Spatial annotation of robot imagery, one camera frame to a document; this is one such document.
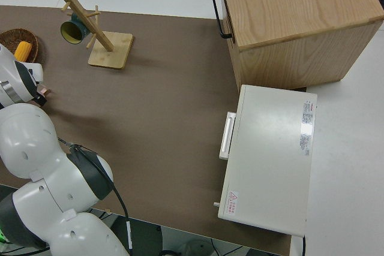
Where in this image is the wooden mug tree stand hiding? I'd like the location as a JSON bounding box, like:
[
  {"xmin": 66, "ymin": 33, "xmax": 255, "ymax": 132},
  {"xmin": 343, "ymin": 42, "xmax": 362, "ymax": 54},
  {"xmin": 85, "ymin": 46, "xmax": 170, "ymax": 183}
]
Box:
[{"xmin": 59, "ymin": 0, "xmax": 134, "ymax": 70}]

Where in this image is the dark blue mug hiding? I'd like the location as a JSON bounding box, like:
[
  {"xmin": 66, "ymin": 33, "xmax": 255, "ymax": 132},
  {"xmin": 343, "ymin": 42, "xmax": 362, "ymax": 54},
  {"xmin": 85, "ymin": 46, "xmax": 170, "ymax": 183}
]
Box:
[{"xmin": 60, "ymin": 12, "xmax": 91, "ymax": 44}]

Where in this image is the brown table mat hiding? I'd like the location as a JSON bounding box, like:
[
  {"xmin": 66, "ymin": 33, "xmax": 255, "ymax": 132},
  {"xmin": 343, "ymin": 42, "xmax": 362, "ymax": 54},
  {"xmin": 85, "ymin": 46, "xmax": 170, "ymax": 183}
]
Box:
[{"xmin": 0, "ymin": 5, "xmax": 293, "ymax": 256}]

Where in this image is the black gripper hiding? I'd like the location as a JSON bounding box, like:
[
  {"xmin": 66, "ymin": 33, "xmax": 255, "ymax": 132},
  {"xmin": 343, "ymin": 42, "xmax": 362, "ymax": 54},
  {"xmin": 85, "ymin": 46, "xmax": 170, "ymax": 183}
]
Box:
[{"xmin": 29, "ymin": 83, "xmax": 49, "ymax": 107}]

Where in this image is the brown wicker basket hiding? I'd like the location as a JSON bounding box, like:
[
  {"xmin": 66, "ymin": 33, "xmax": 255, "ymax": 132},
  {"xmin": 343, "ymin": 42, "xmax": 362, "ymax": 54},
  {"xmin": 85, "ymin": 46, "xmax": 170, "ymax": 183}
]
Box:
[{"xmin": 0, "ymin": 28, "xmax": 41, "ymax": 64}]

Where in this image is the yellow corn cob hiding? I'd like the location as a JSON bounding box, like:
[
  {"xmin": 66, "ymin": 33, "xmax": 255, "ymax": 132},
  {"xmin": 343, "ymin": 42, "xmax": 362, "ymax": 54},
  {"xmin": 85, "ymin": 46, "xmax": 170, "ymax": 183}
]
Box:
[{"xmin": 14, "ymin": 41, "xmax": 32, "ymax": 62}]

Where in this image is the white toaster oven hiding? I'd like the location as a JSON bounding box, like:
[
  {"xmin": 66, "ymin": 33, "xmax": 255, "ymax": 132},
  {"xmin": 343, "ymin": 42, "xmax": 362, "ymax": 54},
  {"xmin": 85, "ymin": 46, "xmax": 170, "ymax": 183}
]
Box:
[{"xmin": 213, "ymin": 84, "xmax": 318, "ymax": 237}]

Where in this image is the light wooden drawer cabinet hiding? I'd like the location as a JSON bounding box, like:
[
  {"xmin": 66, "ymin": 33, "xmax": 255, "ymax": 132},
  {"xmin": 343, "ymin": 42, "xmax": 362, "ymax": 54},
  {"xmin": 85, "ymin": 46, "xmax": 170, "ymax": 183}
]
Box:
[{"xmin": 218, "ymin": 0, "xmax": 384, "ymax": 92}]

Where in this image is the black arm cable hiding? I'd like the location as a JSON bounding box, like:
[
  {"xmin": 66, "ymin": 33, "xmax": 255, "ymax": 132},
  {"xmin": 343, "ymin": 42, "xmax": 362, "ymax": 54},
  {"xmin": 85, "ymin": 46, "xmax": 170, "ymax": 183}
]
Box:
[{"xmin": 56, "ymin": 137, "xmax": 134, "ymax": 256}]

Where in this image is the black cabinet drawer handle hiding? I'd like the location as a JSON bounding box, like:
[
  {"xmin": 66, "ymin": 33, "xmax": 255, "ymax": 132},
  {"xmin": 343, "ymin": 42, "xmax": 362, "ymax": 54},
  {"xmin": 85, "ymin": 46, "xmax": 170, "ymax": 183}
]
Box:
[{"xmin": 211, "ymin": 0, "xmax": 234, "ymax": 40}]

